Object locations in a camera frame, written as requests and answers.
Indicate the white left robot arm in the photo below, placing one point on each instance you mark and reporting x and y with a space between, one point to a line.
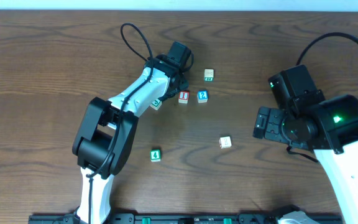
105 137

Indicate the blue number 2 block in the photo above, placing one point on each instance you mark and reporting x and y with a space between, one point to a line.
202 96

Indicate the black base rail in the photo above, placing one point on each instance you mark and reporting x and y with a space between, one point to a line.
128 218

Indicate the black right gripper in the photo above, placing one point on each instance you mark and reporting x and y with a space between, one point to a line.
261 123

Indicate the plain block red side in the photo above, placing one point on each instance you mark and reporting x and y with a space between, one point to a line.
225 142

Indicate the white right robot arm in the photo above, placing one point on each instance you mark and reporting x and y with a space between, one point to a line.
328 129

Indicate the red letter I block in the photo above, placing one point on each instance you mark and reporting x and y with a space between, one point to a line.
183 97

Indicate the green number 4 block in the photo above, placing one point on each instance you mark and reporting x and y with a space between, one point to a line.
155 155

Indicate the plain block green bottom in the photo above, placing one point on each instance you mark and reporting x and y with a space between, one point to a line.
208 75

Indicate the green letter J block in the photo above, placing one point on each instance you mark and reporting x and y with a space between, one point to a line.
156 104

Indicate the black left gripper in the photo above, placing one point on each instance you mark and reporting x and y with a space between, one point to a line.
180 83

